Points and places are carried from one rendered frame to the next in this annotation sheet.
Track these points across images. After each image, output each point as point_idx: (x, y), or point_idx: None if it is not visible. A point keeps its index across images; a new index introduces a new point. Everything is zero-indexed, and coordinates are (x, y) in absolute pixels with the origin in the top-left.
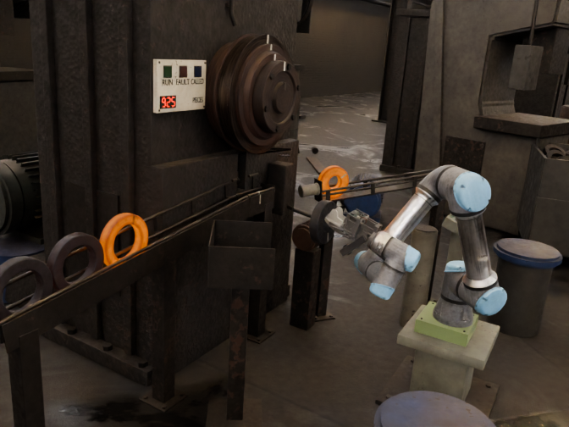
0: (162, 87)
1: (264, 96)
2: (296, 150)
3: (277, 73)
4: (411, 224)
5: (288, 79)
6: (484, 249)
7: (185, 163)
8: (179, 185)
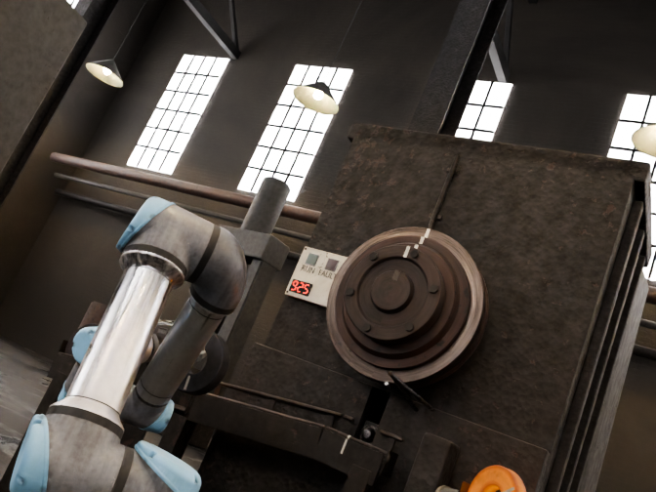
0: (301, 272)
1: (352, 275)
2: (534, 467)
3: (388, 256)
4: (169, 331)
5: (418, 273)
6: (97, 332)
7: (286, 353)
8: (266, 373)
